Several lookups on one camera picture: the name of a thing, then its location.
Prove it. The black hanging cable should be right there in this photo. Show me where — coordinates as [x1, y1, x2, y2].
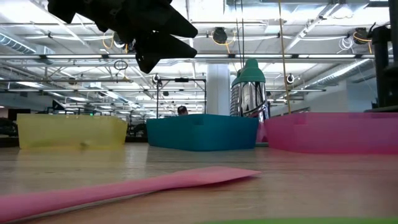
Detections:
[234, 0, 246, 71]

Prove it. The black ceiling cable reel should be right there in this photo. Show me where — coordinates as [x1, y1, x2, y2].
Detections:
[212, 27, 229, 45]
[112, 32, 137, 54]
[353, 27, 373, 44]

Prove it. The grey desk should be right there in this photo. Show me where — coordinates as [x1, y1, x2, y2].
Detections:
[363, 105, 398, 114]

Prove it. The blue plastic bin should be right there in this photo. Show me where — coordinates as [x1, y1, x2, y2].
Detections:
[146, 113, 260, 152]

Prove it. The black background rig frame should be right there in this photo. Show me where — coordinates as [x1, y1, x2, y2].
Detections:
[156, 78, 207, 119]

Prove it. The black monitor stand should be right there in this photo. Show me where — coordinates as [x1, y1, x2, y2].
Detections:
[372, 25, 391, 108]

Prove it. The silver ventilation duct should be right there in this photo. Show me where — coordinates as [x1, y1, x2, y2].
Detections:
[304, 58, 373, 91]
[0, 32, 56, 65]

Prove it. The yellow translucent plastic bin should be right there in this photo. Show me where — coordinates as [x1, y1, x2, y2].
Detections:
[16, 113, 128, 150]

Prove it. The black cable loop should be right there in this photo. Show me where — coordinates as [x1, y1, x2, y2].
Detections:
[113, 59, 129, 72]

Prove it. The white building pillar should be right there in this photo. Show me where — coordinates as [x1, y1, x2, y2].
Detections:
[206, 63, 231, 116]

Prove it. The pink silicone spatula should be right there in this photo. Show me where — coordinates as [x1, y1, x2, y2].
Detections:
[0, 166, 262, 223]

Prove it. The pink translucent plastic bin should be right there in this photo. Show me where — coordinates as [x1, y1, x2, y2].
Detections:
[263, 112, 398, 156]

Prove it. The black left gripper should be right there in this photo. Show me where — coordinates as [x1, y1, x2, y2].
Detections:
[46, 0, 198, 74]

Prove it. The white coiled cable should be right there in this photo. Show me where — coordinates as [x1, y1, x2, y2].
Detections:
[338, 36, 355, 54]

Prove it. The dark office furniture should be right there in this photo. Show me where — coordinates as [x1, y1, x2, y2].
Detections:
[0, 108, 32, 147]

